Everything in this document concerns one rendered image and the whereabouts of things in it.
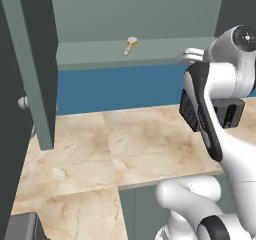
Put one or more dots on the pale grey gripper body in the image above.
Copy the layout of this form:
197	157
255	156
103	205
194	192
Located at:
192	55

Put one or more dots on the beige dish brush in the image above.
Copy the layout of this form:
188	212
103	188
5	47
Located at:
132	43

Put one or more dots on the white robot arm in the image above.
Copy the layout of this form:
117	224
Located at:
240	170

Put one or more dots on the dark green cabinet door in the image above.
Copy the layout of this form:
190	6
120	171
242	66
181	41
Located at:
235	12
10	134

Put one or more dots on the grey-green cabinet door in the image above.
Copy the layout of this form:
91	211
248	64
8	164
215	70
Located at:
35	67

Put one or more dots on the grey-green base cabinet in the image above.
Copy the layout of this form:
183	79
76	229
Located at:
140	214

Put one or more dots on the white round door knob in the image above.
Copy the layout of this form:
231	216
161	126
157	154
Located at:
22	102

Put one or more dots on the black toaster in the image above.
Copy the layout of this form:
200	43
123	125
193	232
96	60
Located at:
188	112

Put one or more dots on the grey metal fixture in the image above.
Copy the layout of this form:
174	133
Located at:
20	229

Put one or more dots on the grey-green wall cabinet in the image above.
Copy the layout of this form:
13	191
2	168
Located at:
133	17

